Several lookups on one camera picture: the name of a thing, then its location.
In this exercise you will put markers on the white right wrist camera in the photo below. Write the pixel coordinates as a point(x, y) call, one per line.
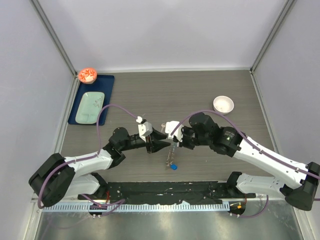
point(173, 129)

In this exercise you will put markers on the orange patterned bowl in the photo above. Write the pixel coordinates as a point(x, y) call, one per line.
point(87, 75)

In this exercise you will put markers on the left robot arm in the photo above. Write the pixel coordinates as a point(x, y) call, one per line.
point(60, 177)

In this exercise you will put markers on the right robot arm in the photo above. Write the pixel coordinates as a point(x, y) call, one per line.
point(293, 181)

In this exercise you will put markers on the steel key organizer blue handle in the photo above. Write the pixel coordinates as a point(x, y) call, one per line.
point(170, 158)

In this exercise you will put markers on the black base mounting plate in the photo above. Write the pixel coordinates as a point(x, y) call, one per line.
point(169, 193)

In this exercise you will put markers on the white bowl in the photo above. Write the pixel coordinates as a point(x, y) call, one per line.
point(223, 105)

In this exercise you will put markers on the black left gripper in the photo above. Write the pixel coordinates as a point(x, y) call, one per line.
point(154, 142)

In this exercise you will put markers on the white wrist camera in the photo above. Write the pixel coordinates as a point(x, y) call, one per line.
point(144, 128)
point(173, 129)

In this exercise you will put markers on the dark blue tray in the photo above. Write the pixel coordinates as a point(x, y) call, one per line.
point(103, 83)

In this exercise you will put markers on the silver key with ring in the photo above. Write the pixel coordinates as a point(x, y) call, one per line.
point(163, 126)

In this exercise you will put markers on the pale green rectangular plate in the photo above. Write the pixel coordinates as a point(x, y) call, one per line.
point(89, 107)

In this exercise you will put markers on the white slotted cable duct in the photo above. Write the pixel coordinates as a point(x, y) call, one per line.
point(86, 206)

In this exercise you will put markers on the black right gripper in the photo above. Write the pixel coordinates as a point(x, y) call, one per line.
point(183, 143)

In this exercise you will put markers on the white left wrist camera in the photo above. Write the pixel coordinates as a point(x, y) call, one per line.
point(144, 128)

